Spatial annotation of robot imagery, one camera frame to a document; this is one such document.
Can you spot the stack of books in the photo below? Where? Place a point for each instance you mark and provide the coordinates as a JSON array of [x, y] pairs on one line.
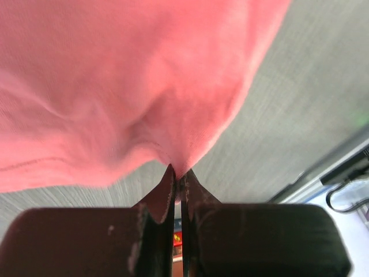
[[177, 255]]

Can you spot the red t shirt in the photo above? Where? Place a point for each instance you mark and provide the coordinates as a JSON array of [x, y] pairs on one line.
[[91, 90]]

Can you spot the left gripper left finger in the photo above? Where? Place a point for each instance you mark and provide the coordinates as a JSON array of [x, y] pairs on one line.
[[135, 241]]

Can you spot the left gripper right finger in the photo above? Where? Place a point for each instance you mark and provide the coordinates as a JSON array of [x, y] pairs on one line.
[[224, 239]]

